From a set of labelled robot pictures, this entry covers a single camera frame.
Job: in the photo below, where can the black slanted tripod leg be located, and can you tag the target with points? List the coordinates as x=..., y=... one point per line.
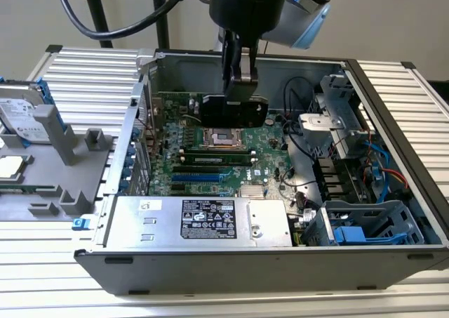
x=98, y=9

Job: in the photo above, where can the green motherboard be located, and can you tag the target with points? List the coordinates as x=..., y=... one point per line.
x=259, y=149

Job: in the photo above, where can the grey open PC case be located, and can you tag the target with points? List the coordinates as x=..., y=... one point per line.
x=245, y=272

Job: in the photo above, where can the black table corner cap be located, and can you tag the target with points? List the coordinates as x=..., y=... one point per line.
x=53, y=48
x=408, y=65

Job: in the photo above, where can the black RAM slot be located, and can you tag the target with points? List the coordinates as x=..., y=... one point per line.
x=217, y=152

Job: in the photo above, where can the grey parts rack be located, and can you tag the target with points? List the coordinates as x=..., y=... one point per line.
x=52, y=170

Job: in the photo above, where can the small blue plastic clip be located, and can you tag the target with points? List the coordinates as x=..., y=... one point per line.
x=80, y=224

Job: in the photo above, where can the blue disk bay latch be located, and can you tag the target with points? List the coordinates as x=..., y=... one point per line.
x=349, y=234

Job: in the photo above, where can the grey plastic disk bay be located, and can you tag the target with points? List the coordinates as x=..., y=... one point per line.
x=365, y=212

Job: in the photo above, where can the blue expansion slot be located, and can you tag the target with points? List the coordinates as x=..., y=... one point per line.
x=196, y=178

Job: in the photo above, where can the silver power supply unit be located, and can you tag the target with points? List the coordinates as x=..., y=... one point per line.
x=158, y=226

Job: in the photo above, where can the black expansion slot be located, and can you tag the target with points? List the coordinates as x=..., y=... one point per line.
x=196, y=169

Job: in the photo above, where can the silver metal drive cage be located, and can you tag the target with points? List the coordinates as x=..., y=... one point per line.
x=336, y=97

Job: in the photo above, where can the green and black graphics card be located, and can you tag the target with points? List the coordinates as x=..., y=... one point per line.
x=245, y=112

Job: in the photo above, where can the CPU socket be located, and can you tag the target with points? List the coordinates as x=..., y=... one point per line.
x=222, y=137

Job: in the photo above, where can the blue card retention clip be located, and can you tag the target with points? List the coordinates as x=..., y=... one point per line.
x=135, y=132
x=130, y=150
x=124, y=184
x=128, y=163

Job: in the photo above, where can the silver coin cell battery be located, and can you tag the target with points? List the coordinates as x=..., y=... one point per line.
x=269, y=121

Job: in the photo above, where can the silver finned heat sink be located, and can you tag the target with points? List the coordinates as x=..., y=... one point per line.
x=252, y=191

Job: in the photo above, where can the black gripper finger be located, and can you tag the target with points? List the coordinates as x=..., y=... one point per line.
x=249, y=65
x=231, y=58

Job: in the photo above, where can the silver CPU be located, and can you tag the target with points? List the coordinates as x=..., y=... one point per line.
x=10, y=167

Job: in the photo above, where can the hard disk in blue carrier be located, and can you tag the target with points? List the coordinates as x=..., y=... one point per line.
x=17, y=114

